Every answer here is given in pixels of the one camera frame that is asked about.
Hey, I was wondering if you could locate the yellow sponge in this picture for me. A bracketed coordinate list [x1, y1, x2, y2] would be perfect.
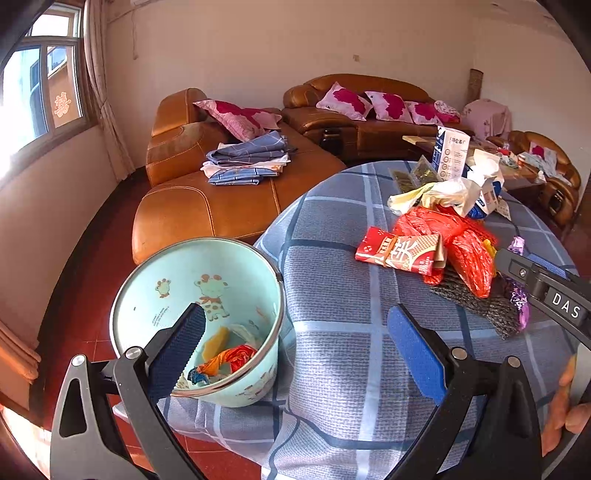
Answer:
[202, 327, 230, 362]

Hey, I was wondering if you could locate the mint cartoon trash bin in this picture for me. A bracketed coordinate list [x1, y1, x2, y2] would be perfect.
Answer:
[109, 238, 286, 408]

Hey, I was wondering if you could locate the person's right hand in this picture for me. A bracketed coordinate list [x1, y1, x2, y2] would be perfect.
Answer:
[541, 355, 590, 456]

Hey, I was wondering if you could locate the purple foil wrapper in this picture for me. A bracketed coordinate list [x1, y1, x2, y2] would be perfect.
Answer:
[505, 236, 530, 331]

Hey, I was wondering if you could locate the dark grey knitted cloth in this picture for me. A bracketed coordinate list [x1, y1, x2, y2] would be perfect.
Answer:
[430, 267, 522, 339]

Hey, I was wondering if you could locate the brown leather armchair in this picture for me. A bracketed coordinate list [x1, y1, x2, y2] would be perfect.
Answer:
[487, 130, 581, 236]

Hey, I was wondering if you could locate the wooden coffee table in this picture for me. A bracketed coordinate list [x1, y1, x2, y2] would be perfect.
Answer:
[403, 135, 545, 197]

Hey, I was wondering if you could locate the pale yellow plastic bag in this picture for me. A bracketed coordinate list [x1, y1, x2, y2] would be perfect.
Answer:
[387, 177, 481, 217]

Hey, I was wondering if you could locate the torn blue white milk carton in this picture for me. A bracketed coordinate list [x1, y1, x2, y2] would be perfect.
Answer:
[467, 149, 504, 220]

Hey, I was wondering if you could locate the red white snack wrapper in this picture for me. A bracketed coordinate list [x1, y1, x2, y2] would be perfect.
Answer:
[355, 226, 447, 275]

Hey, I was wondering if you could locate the clear plastic bag red print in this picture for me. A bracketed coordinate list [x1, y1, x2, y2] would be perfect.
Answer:
[228, 324, 264, 350]

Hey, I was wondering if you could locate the blue plaid tablecloth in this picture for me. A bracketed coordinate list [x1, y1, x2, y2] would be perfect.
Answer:
[160, 160, 576, 479]

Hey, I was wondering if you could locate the tall white blue carton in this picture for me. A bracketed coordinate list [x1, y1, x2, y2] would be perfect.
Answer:
[432, 126, 471, 181]

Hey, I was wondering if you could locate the gold patterned sachet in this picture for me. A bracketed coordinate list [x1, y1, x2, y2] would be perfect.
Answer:
[390, 170, 416, 193]
[411, 155, 441, 187]

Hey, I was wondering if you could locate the pink cloth covered stand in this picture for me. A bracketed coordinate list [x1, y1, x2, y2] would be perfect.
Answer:
[462, 99, 513, 140]

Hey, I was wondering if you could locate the pink floral cushion right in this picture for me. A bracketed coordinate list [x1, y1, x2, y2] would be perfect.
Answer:
[406, 100, 461, 126]

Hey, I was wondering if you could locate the pink floral cushion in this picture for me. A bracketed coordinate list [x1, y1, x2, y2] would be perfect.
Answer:
[366, 91, 414, 124]
[406, 100, 461, 126]
[315, 82, 373, 121]

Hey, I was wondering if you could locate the orange leather chaise sofa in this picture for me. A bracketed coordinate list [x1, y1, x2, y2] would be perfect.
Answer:
[131, 87, 348, 265]

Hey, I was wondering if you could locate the pink floral cushion middle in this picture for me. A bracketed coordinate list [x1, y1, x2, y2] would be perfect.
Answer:
[366, 91, 414, 124]

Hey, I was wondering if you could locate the brown leather sofa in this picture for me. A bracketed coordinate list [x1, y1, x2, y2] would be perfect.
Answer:
[280, 73, 475, 163]

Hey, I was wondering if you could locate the folded blue plaid bedding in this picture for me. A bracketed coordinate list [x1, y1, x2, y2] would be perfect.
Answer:
[200, 131, 294, 186]

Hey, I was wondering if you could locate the pink floral cushion left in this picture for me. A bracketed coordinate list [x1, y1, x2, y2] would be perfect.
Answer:
[315, 82, 373, 121]

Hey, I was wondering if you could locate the pink floral pillow on chaise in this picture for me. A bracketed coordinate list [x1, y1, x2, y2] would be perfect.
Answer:
[193, 99, 283, 142]

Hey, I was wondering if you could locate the beige curtain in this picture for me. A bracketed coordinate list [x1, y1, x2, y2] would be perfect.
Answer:
[83, 0, 135, 182]

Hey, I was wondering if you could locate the window with wooden frame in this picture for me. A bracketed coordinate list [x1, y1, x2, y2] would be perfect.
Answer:
[1, 1, 96, 183]

